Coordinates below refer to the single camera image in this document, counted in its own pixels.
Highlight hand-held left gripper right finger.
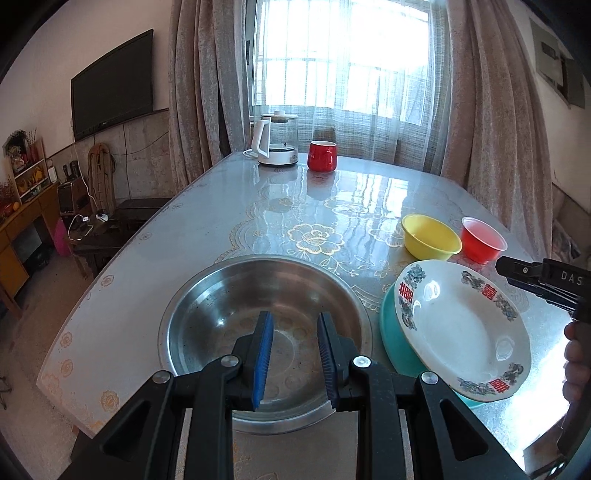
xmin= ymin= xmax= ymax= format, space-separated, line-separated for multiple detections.
xmin=316 ymin=311 xmax=532 ymax=480

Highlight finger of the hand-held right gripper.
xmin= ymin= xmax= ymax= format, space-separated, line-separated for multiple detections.
xmin=495 ymin=256 xmax=546 ymax=280
xmin=505 ymin=276 xmax=578 ymax=310

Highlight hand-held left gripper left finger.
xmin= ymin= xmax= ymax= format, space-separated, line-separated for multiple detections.
xmin=60 ymin=310 xmax=275 ymax=480

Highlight red plastic bowl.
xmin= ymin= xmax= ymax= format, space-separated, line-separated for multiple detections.
xmin=461 ymin=216 xmax=508 ymax=265

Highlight stainless steel bowl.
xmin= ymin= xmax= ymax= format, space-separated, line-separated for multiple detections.
xmin=158 ymin=254 xmax=374 ymax=435

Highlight teal round plate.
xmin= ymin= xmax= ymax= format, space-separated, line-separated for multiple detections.
xmin=379 ymin=277 xmax=485 ymax=409

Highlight white plate with red characters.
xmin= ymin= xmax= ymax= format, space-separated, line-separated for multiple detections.
xmin=394 ymin=259 xmax=533 ymax=401

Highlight yellow plastic bowl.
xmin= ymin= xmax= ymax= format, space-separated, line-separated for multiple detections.
xmin=401 ymin=213 xmax=462 ymax=261

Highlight person's right hand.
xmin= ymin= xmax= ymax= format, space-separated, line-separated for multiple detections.
xmin=561 ymin=320 xmax=591 ymax=403

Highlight beige right curtain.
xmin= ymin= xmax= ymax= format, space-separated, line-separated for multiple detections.
xmin=438 ymin=0 xmax=555 ymax=241

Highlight beige curtain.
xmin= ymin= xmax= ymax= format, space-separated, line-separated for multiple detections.
xmin=438 ymin=0 xmax=555 ymax=241
xmin=168 ymin=0 xmax=259 ymax=185

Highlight dark wooden low table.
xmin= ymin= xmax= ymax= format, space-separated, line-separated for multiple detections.
xmin=69 ymin=198 xmax=172 ymax=278

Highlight red mug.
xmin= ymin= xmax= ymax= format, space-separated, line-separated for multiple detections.
xmin=307 ymin=141 xmax=338 ymax=172

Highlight white sheer curtain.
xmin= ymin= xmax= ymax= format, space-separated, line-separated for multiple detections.
xmin=249 ymin=0 xmax=458 ymax=176

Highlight white glass electric kettle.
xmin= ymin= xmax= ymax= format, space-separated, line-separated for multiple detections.
xmin=244 ymin=111 xmax=300 ymax=167

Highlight pink bag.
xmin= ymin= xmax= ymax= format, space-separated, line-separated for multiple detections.
xmin=52 ymin=217 xmax=71 ymax=256

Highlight wooden folding chair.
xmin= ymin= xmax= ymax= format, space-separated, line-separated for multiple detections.
xmin=88 ymin=143 xmax=116 ymax=213

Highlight black speaker box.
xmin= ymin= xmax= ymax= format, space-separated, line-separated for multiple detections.
xmin=58 ymin=181 xmax=89 ymax=215

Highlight wooden cabinet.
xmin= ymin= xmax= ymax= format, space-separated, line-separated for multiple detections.
xmin=0 ymin=182 xmax=61 ymax=319

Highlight beige left curtain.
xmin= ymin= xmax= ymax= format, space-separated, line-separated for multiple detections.
xmin=168 ymin=0 xmax=259 ymax=185

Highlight white display shelf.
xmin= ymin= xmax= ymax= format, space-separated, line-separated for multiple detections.
xmin=2 ymin=130 xmax=52 ymax=204

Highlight grey wall electrical panel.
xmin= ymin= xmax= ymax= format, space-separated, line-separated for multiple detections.
xmin=531 ymin=18 xmax=588 ymax=109

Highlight white charger cable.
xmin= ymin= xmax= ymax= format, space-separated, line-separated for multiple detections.
xmin=68 ymin=213 xmax=110 ymax=241

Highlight window with white frame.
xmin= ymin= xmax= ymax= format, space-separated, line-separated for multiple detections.
xmin=254 ymin=0 xmax=444 ymax=125

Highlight black wall television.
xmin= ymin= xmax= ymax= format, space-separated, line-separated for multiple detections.
xmin=70 ymin=28 xmax=154 ymax=142

